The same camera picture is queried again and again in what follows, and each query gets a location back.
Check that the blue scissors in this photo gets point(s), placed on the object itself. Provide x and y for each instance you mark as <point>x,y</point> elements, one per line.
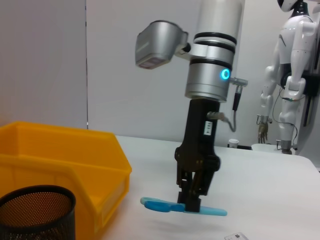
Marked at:
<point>160,205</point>

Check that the white black robot head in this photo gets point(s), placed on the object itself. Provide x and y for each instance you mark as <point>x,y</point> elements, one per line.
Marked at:
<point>287,5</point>

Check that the yellow plastic bin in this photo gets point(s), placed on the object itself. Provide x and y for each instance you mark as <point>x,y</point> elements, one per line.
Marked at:
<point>62,150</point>

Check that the transparent plastic ruler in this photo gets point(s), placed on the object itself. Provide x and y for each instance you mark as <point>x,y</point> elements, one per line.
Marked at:
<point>236,236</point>

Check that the white humanoid robot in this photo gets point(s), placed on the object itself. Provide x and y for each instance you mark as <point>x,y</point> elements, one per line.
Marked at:
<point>295,50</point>

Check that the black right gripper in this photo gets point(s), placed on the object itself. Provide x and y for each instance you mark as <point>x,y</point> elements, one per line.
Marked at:
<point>197,150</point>

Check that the black robot support stand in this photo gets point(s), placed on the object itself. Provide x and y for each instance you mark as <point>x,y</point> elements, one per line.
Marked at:
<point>311,100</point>

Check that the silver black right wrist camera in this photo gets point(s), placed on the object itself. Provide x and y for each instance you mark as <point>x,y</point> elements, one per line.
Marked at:
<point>157,42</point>

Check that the black mesh pen holder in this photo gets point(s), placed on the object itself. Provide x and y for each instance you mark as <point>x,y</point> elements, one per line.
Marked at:
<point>32,220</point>

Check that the white paper cup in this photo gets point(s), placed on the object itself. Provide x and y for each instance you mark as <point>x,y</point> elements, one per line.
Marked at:
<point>233,143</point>

